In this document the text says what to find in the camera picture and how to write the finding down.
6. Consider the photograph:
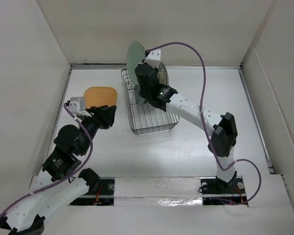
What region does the wire dish rack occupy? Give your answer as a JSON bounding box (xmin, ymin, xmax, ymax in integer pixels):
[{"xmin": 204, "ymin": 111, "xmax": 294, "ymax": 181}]
[{"xmin": 121, "ymin": 69, "xmax": 180, "ymax": 136}]

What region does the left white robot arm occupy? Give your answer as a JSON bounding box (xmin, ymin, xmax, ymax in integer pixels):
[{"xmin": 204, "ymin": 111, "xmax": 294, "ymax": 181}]
[{"xmin": 0, "ymin": 103, "xmax": 116, "ymax": 235}]

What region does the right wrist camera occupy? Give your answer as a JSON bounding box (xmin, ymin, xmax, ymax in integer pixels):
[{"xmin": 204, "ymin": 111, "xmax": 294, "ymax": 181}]
[{"xmin": 144, "ymin": 49, "xmax": 161, "ymax": 69}]

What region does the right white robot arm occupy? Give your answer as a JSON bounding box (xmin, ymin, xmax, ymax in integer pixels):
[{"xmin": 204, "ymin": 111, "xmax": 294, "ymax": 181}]
[{"xmin": 131, "ymin": 49, "xmax": 238, "ymax": 192}]

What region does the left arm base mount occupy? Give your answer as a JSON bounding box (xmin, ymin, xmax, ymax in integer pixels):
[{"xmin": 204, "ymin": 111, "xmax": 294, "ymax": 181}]
[{"xmin": 70, "ymin": 168, "xmax": 115, "ymax": 206}]

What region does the blue floral white plate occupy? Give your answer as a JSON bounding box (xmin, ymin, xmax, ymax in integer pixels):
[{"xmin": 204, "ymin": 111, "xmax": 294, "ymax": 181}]
[{"xmin": 157, "ymin": 62, "xmax": 169, "ymax": 85}]

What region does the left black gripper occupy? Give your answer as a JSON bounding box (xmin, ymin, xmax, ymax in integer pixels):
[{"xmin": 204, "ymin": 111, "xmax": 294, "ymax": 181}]
[{"xmin": 80, "ymin": 104, "xmax": 116, "ymax": 154}]

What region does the grey-blue round plate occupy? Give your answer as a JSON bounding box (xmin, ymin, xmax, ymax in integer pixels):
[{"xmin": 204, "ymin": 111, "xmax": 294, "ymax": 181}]
[{"xmin": 134, "ymin": 84, "xmax": 147, "ymax": 105}]

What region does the light green flower plate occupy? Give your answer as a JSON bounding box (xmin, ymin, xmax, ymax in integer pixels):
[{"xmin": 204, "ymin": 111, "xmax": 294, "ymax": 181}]
[{"xmin": 126, "ymin": 41, "xmax": 145, "ymax": 85}]

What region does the orange woven plate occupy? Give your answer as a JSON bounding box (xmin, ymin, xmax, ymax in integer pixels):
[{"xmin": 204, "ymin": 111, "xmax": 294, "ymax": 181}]
[{"xmin": 84, "ymin": 87, "xmax": 117, "ymax": 109}]

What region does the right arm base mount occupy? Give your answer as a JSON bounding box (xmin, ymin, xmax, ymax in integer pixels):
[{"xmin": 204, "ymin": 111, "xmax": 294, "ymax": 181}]
[{"xmin": 198, "ymin": 177, "xmax": 247, "ymax": 206}]

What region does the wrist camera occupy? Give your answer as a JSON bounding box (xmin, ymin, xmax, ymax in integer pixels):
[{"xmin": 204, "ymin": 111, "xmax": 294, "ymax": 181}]
[
  {"xmin": 66, "ymin": 97, "xmax": 90, "ymax": 117},
  {"xmin": 144, "ymin": 49, "xmax": 161, "ymax": 69}
]

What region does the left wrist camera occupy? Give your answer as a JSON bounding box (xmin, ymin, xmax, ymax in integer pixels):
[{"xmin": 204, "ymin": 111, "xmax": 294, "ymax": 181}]
[{"xmin": 66, "ymin": 97, "xmax": 90, "ymax": 117}]

